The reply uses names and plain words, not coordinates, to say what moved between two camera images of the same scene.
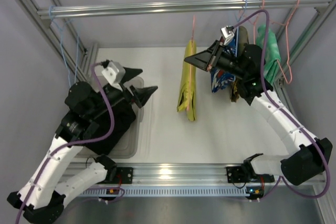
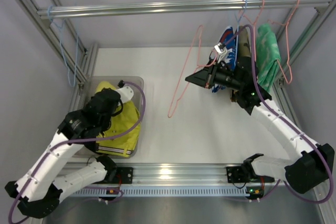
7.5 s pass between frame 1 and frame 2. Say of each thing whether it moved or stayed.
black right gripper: moved
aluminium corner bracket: stayed
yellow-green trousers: moved
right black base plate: stayed
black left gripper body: moved
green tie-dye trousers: stayed
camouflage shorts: stayed
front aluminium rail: stayed
